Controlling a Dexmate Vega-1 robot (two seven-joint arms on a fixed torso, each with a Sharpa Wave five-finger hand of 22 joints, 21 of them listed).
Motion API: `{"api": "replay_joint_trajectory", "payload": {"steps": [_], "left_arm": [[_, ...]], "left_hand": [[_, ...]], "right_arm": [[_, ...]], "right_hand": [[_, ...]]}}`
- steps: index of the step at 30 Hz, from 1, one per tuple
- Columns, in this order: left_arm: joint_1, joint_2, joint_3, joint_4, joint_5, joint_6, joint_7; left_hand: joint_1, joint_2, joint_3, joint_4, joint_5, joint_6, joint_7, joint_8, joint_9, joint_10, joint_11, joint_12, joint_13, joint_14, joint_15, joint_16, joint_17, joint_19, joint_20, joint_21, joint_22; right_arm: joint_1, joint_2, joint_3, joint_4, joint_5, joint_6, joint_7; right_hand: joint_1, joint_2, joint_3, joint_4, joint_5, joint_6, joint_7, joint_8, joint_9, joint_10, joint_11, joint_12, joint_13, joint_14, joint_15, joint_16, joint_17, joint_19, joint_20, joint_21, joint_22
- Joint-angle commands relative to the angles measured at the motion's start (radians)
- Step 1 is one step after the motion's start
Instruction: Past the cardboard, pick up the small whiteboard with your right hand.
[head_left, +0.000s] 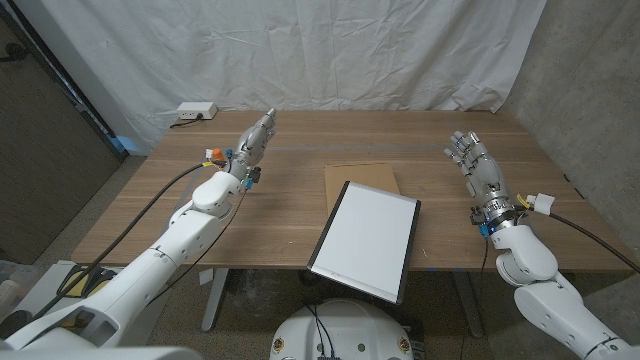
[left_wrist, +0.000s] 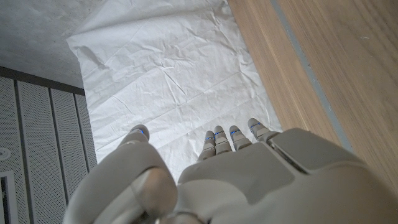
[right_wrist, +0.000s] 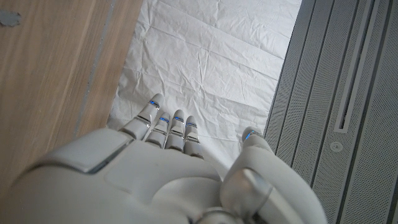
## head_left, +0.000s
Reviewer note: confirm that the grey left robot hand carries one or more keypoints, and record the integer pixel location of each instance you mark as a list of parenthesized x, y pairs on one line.
[(255, 145)]

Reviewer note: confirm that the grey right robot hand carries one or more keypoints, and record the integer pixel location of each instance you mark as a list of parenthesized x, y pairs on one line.
[(485, 175)]

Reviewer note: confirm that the small black-framed whiteboard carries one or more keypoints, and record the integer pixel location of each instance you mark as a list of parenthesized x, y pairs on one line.
[(367, 240)]

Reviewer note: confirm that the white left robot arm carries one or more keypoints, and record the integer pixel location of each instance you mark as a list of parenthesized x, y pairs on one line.
[(150, 270)]

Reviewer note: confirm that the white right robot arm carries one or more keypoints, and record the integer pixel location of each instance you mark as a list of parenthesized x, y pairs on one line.
[(550, 305)]

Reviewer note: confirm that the brown cardboard sheet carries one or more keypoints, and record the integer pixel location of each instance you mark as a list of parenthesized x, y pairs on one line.
[(360, 175)]

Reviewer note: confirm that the white power strip box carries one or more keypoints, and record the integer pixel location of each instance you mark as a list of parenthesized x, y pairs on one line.
[(196, 110)]

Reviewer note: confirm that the white wrinkled backdrop cloth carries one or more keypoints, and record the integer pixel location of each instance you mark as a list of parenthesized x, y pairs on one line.
[(300, 50)]

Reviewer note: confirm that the light blue floor object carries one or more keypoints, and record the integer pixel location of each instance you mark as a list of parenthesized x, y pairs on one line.
[(124, 144)]

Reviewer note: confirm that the grey table leg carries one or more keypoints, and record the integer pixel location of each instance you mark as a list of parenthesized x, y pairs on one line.
[(215, 300), (467, 305)]

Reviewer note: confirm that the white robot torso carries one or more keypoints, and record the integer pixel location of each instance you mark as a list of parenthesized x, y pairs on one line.
[(345, 335)]

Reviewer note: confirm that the dark grey partition panel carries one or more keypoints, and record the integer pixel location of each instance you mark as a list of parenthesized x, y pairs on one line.
[(45, 175)]

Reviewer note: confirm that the yellow and black foot pedal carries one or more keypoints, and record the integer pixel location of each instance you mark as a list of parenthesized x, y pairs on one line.
[(75, 282)]

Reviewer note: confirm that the white floor board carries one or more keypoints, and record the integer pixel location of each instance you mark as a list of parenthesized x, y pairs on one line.
[(42, 290)]

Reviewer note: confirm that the clear plastic storage bin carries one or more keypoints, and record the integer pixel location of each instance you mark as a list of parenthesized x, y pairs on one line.
[(15, 282)]

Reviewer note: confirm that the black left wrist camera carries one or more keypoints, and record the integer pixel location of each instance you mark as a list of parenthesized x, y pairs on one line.
[(255, 175)]

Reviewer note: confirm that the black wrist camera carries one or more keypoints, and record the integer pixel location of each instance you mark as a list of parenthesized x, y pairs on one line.
[(255, 175), (478, 216)]

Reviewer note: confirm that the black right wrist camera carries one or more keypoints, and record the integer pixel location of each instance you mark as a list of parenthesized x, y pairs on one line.
[(478, 216)]

